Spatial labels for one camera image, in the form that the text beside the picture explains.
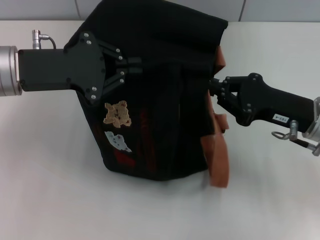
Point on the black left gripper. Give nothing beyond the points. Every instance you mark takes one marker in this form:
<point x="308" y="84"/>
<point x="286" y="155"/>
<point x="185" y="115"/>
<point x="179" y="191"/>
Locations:
<point x="62" y="70"/>

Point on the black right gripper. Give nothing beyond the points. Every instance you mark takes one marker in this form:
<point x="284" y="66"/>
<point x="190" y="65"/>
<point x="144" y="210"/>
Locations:
<point x="275" y="105"/>

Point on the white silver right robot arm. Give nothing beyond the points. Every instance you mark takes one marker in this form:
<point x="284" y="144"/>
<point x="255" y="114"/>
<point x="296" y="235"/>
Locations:
<point x="315" y="120"/>

